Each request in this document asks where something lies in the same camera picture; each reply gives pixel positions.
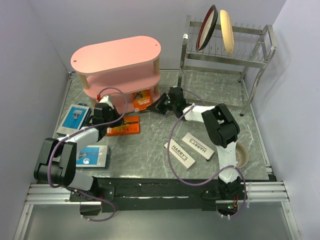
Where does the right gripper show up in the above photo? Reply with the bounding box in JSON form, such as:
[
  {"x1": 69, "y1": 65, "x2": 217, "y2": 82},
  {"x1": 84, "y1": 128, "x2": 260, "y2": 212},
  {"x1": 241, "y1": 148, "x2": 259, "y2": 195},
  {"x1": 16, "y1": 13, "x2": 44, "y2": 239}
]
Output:
[{"x1": 147, "y1": 93, "x2": 177, "y2": 116}]

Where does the orange Gillette box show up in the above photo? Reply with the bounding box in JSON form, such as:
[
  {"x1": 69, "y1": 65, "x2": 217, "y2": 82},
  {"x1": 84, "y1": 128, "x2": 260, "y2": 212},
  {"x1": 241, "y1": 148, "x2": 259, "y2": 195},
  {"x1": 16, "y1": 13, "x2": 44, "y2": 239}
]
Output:
[
  {"x1": 106, "y1": 116, "x2": 140, "y2": 137},
  {"x1": 132, "y1": 89, "x2": 153, "y2": 112}
]

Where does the blue Harry's razor box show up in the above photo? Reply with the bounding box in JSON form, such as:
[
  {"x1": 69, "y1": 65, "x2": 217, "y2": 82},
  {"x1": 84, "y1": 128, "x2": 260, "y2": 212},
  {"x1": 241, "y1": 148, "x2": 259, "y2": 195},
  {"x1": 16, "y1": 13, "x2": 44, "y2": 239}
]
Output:
[{"x1": 76, "y1": 145, "x2": 110, "y2": 169}]

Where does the pink three-tier shelf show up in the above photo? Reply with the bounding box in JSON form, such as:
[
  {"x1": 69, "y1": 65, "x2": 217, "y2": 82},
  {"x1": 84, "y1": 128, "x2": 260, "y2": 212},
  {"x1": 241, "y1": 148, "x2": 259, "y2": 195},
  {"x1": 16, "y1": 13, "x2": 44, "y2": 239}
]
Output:
[{"x1": 70, "y1": 35, "x2": 162, "y2": 114}]

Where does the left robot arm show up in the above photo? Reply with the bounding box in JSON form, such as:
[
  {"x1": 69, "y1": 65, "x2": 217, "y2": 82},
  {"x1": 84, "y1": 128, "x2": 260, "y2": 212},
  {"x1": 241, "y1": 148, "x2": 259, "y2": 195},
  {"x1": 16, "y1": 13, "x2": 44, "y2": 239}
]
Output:
[{"x1": 33, "y1": 102, "x2": 123, "y2": 201}]

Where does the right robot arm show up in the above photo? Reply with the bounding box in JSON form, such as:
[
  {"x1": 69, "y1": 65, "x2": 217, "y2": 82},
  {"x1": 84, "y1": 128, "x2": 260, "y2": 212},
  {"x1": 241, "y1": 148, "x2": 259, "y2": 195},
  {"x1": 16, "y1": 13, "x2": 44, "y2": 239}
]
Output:
[{"x1": 146, "y1": 86, "x2": 245, "y2": 199}]

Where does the blue razor box upper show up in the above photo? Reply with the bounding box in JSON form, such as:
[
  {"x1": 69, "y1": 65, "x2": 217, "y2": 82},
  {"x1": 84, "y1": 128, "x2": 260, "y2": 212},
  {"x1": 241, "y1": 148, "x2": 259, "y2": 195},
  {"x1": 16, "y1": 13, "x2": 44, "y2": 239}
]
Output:
[{"x1": 56, "y1": 103, "x2": 92, "y2": 136}]

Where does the white Harry's box left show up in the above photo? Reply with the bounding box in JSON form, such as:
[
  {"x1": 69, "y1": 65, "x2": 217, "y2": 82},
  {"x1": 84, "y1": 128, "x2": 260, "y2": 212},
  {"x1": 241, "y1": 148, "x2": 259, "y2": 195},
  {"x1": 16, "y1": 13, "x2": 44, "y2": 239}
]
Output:
[{"x1": 164, "y1": 139, "x2": 196, "y2": 171}]

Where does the white harry's box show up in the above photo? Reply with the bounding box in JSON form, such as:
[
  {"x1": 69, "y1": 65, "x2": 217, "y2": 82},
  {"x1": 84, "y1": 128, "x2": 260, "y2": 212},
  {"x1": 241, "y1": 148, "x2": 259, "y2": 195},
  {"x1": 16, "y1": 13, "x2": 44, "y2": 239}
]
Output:
[
  {"x1": 182, "y1": 132, "x2": 215, "y2": 162},
  {"x1": 164, "y1": 139, "x2": 196, "y2": 171}
]

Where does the white Harry's box right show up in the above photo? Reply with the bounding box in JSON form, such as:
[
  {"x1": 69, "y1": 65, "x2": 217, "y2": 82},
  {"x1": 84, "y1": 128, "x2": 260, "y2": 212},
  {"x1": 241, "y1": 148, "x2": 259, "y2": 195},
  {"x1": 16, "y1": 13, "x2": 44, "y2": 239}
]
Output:
[{"x1": 182, "y1": 132, "x2": 215, "y2": 162}]

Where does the dark red plate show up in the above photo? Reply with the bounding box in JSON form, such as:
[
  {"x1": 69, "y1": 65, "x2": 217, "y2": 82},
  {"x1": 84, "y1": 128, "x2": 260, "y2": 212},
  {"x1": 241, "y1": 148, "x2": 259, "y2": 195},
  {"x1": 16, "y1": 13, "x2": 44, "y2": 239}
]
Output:
[{"x1": 195, "y1": 4, "x2": 219, "y2": 52}]

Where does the beige bowl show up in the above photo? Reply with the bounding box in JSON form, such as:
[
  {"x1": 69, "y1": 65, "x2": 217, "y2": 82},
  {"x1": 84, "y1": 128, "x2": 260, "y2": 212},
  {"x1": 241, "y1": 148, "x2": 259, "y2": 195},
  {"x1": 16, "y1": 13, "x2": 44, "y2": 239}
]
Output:
[{"x1": 235, "y1": 142, "x2": 249, "y2": 168}]

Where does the cream yellow plate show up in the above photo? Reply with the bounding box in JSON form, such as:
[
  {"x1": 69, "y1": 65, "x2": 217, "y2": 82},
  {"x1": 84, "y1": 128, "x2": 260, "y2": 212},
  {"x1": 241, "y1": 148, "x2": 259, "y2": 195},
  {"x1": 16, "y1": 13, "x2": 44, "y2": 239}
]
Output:
[{"x1": 220, "y1": 9, "x2": 235, "y2": 56}]

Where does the metal dish rack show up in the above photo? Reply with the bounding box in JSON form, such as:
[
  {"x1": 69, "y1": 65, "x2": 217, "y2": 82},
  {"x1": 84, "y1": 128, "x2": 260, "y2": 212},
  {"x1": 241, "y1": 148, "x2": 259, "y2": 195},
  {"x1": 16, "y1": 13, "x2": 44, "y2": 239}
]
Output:
[{"x1": 177, "y1": 15, "x2": 277, "y2": 117}]

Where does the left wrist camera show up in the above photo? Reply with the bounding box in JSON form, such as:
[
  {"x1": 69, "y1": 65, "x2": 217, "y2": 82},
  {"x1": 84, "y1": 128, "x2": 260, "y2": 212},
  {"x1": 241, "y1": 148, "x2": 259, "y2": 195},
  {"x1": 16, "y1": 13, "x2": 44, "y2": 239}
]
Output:
[{"x1": 96, "y1": 94, "x2": 112, "y2": 104}]

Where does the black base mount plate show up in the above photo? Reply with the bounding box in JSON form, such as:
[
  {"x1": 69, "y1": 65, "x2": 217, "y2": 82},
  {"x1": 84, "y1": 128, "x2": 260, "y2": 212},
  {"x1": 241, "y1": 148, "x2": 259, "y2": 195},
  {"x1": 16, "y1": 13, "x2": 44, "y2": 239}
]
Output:
[{"x1": 37, "y1": 176, "x2": 277, "y2": 216}]

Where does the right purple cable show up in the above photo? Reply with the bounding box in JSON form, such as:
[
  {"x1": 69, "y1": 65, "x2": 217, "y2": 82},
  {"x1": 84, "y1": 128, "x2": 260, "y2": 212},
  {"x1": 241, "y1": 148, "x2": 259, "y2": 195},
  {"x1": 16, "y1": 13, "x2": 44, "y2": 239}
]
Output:
[{"x1": 166, "y1": 87, "x2": 248, "y2": 219}]

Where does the aluminium rail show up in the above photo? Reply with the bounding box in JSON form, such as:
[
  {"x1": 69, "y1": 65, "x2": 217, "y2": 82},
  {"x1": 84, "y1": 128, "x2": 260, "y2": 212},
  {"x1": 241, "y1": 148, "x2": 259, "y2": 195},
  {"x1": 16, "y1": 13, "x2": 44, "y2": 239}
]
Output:
[{"x1": 25, "y1": 181, "x2": 290, "y2": 205}]

